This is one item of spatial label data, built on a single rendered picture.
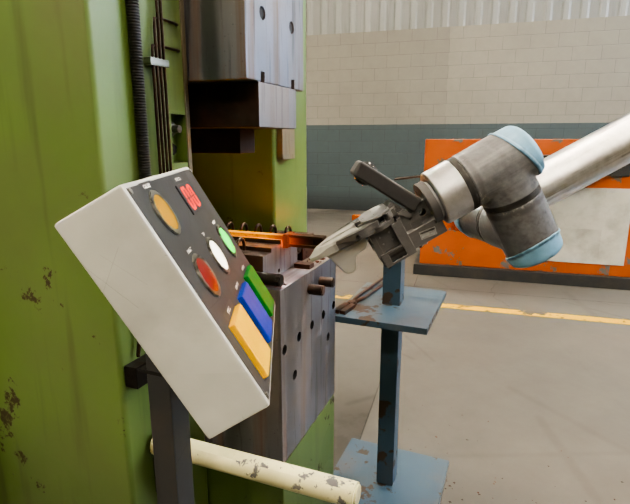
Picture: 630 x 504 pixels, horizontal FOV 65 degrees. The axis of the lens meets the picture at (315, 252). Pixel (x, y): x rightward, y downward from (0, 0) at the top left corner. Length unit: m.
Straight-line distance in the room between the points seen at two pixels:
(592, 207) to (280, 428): 3.92
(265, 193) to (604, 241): 3.75
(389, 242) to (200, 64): 0.59
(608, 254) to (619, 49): 4.72
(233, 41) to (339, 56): 7.98
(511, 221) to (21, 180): 0.87
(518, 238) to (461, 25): 8.11
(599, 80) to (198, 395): 8.60
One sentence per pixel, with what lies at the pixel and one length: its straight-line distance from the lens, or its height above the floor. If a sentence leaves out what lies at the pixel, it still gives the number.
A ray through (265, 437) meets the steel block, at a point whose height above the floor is 0.54.
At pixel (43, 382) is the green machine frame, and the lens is 1.20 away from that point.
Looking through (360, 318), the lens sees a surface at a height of 0.71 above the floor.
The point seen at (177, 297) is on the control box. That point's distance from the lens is 0.52.
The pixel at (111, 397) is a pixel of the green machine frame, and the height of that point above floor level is 0.75.
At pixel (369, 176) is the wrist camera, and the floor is 1.19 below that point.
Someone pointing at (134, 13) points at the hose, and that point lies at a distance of 1.01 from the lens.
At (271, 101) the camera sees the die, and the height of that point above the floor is 1.33.
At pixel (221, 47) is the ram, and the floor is 1.43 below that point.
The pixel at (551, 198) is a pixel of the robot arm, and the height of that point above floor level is 1.14.
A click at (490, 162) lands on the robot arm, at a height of 1.21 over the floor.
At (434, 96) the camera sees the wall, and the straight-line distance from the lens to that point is 8.73.
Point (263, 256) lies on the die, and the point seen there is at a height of 0.98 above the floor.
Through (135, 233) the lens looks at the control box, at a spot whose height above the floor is 1.15.
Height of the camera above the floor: 1.24
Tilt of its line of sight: 13 degrees down
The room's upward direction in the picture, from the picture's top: straight up
